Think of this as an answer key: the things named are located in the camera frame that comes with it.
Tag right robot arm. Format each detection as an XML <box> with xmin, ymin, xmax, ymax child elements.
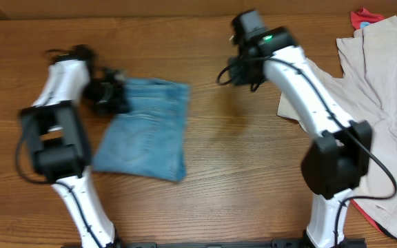
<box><xmin>227</xmin><ymin>10</ymin><xmax>372</xmax><ymax>247</ymax></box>

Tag red cloth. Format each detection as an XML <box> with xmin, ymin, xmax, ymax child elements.
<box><xmin>350</xmin><ymin>8</ymin><xmax>385</xmax><ymax>30</ymax></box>

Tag blue denim jeans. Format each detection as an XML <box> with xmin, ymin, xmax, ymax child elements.
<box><xmin>92</xmin><ymin>78</ymin><xmax>190</xmax><ymax>182</ymax></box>

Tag beige shirt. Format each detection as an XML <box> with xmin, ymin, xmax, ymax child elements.
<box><xmin>276</xmin><ymin>14</ymin><xmax>397</xmax><ymax>240</ymax></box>

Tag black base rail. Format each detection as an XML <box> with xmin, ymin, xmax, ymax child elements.
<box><xmin>60</xmin><ymin>237</ymin><xmax>367</xmax><ymax>248</ymax></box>

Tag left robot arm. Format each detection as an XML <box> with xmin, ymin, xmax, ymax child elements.
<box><xmin>14</xmin><ymin>45</ymin><xmax>130</xmax><ymax>247</ymax></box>

